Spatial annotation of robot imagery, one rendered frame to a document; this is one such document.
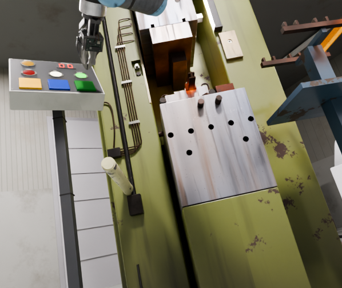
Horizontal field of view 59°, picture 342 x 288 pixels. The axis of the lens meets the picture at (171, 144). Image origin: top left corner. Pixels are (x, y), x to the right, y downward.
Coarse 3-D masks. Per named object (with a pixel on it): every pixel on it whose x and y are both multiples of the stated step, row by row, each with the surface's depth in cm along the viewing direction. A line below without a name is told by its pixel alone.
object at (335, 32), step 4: (336, 28) 118; (340, 28) 116; (332, 32) 120; (336, 32) 118; (340, 32) 119; (328, 36) 123; (332, 36) 120; (336, 36) 121; (324, 40) 125; (328, 40) 123; (332, 40) 123; (324, 44) 126; (328, 44) 125; (324, 48) 128
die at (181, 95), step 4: (200, 88) 137; (204, 88) 137; (176, 92) 137; (180, 92) 137; (184, 92) 137; (188, 92) 137; (192, 92) 137; (196, 92) 137; (200, 92) 137; (204, 92) 137; (208, 92) 137; (168, 96) 136; (172, 96) 136; (176, 96) 136; (180, 96) 136; (184, 96) 136; (188, 96) 136; (192, 96) 136; (196, 96) 136; (168, 100) 136; (172, 100) 136; (176, 100) 136
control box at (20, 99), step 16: (16, 64) 121; (48, 64) 128; (64, 64) 132; (80, 64) 136; (16, 80) 112; (80, 80) 124; (96, 80) 128; (16, 96) 107; (32, 96) 109; (48, 96) 111; (64, 96) 114; (80, 96) 116; (96, 96) 119
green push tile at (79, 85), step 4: (76, 84) 119; (80, 84) 120; (84, 84) 120; (88, 84) 121; (92, 84) 122; (76, 88) 117; (80, 88) 117; (84, 88) 118; (88, 88) 119; (92, 88) 119
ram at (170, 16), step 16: (176, 0) 155; (144, 16) 151; (160, 16) 151; (176, 16) 151; (192, 16) 151; (144, 32) 151; (192, 32) 158; (144, 48) 162; (192, 48) 171; (144, 64) 186; (192, 64) 187
